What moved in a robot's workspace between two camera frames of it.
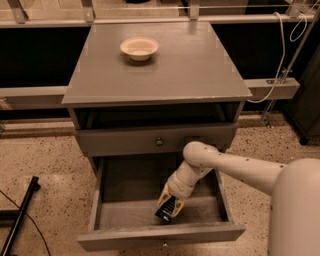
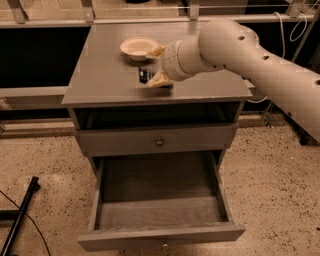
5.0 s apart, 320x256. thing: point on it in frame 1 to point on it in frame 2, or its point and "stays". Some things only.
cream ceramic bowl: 139,48 stays
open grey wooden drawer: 124,196 stays
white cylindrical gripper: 177,189 to 171,62
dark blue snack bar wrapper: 165,211 to 145,75
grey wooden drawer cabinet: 148,90 stays
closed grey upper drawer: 157,142 stays
